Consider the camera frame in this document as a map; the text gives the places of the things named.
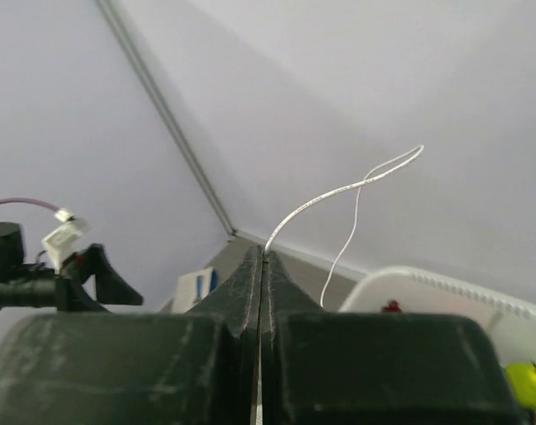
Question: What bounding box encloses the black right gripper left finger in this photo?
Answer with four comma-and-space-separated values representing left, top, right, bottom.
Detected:
0, 246, 262, 424

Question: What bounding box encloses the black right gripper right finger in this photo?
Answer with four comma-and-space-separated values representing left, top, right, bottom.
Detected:
260, 252, 524, 424

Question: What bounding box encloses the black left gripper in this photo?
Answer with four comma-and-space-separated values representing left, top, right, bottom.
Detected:
55, 243, 144, 313

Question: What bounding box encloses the yellow green pear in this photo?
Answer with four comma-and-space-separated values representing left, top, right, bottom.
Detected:
504, 362, 536, 411

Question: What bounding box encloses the thin white cable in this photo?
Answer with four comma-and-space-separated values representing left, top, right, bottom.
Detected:
264, 144, 425, 306

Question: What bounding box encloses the white blue razor package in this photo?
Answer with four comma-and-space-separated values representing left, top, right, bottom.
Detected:
171, 267, 218, 313

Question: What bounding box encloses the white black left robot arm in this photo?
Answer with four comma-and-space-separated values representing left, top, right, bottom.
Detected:
0, 222, 144, 313

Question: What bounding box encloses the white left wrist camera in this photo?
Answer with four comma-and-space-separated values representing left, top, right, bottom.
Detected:
42, 208, 89, 274

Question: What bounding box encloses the white plastic fruit basket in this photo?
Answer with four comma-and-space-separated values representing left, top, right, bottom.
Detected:
338, 265, 536, 425

